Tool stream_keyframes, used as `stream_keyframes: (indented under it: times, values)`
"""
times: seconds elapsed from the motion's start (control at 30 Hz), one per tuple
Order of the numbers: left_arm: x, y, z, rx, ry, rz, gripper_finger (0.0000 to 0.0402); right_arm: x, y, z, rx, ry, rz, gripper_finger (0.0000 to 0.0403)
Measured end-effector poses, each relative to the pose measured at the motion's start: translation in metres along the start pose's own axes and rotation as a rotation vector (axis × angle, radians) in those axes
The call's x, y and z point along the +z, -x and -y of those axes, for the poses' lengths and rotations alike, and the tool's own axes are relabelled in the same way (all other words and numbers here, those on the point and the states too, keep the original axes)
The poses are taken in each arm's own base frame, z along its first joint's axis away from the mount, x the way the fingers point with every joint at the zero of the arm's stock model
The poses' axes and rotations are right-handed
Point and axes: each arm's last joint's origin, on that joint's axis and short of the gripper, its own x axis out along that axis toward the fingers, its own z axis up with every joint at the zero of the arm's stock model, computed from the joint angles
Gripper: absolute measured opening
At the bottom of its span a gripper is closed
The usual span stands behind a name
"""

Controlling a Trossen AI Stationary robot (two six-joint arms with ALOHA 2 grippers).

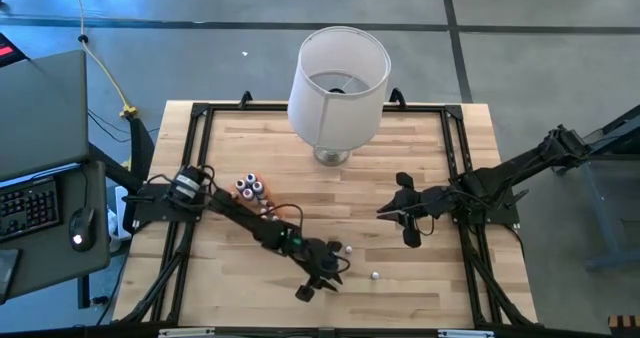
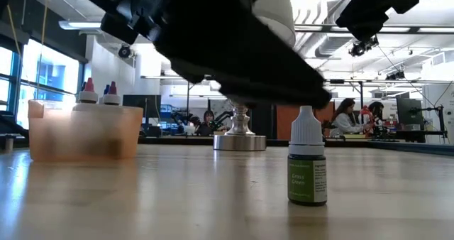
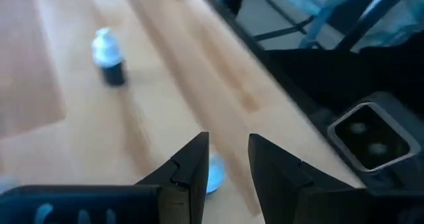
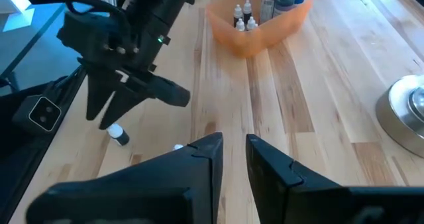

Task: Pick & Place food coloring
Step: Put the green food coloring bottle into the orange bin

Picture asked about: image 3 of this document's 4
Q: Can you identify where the small grass green bottle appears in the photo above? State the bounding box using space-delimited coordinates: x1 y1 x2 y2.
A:
205 152 227 195

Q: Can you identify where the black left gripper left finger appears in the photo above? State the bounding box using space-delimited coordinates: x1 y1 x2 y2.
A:
0 133 210 224

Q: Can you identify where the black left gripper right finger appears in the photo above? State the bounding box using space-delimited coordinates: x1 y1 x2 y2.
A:
248 133 424 224

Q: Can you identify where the black aluminium table frame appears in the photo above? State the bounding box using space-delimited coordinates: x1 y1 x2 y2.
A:
191 0 417 188

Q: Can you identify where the black camera module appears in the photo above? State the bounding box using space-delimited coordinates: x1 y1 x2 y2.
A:
326 91 422 189

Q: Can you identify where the small dark bottle white cap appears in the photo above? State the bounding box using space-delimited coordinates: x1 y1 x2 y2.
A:
91 27 129 87

